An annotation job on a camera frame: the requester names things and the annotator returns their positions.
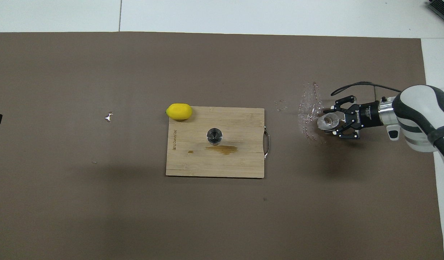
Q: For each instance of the clear glass cup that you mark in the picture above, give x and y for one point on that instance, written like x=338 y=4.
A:
x=326 y=122

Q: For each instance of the steel double jigger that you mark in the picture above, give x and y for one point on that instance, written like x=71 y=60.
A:
x=214 y=136

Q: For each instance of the brown table mat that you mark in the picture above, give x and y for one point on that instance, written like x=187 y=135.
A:
x=222 y=224

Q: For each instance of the yellow lemon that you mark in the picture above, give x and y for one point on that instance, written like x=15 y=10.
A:
x=179 y=111

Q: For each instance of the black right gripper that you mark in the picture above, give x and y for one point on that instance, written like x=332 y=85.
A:
x=366 y=115

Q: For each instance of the wooden cutting board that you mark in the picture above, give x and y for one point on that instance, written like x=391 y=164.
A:
x=193 y=162

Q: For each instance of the small white scrap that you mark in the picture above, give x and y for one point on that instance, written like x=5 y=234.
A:
x=108 y=117

